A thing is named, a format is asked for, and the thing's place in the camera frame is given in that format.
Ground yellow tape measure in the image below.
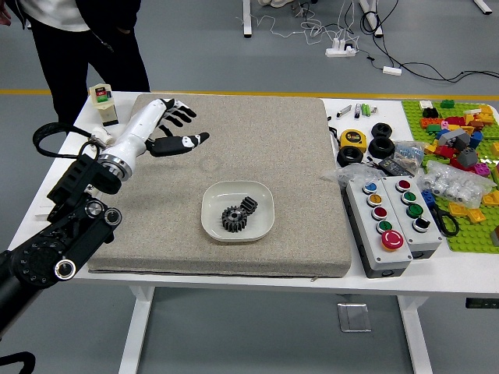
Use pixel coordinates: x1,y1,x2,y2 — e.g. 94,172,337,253
339,129,368,153

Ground grey five-button control box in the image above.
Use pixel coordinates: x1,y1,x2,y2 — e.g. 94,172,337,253
345,175,414,278

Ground white square bowl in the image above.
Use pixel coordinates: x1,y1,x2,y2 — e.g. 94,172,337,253
200,180,276,245

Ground black floor cable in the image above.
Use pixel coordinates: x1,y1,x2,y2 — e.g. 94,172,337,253
360,0,499,83

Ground black scissors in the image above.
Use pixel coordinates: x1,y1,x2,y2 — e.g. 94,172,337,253
430,202,461,238

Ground white floor cable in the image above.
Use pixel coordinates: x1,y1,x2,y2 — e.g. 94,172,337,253
235,0,362,47

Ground bag of white parts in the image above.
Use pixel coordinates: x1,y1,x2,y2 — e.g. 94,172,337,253
417,160,494,210

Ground small black gear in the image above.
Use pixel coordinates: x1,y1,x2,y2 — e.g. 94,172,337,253
238,196,259,215

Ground person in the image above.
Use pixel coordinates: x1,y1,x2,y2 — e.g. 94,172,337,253
0,0,151,126

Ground silver floor plate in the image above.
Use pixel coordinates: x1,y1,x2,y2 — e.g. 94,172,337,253
337,302,373,333

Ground cream switch box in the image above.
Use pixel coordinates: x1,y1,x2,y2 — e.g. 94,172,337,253
88,83,120,127

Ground black power adapter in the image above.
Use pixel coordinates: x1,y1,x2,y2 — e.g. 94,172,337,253
377,155,410,176

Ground white power strip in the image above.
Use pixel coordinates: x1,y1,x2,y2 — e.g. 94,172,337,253
325,37,358,58

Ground big black gear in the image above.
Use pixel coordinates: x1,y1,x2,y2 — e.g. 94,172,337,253
221,205,250,234

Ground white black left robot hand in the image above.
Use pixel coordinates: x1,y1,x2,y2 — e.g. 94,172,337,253
103,97,211,167

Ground grey-brown cushion mat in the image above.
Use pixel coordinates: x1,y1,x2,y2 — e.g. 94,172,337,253
86,92,354,278

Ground clear plastic bag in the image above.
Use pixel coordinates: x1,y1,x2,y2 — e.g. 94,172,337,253
320,163,385,190

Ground bag of blue resistors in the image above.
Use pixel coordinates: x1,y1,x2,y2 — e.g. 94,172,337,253
391,139,426,175

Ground black table control panel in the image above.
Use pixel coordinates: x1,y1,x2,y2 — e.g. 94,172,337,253
465,298,499,309

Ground grey sloped toy piece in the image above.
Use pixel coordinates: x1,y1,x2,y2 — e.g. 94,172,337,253
438,128,472,151

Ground dark grey sloped brick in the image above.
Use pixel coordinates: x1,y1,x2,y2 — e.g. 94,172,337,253
455,147,479,169

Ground white table leg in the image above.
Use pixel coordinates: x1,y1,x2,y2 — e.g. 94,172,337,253
397,295,434,374
118,286,156,374

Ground green toy baseplate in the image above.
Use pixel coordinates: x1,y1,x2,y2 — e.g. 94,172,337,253
401,99,499,254

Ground grey four-button control box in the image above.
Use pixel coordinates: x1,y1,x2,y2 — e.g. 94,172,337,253
380,175,444,259

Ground white pipe tee fitting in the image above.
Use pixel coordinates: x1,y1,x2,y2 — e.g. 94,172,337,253
92,125,117,146

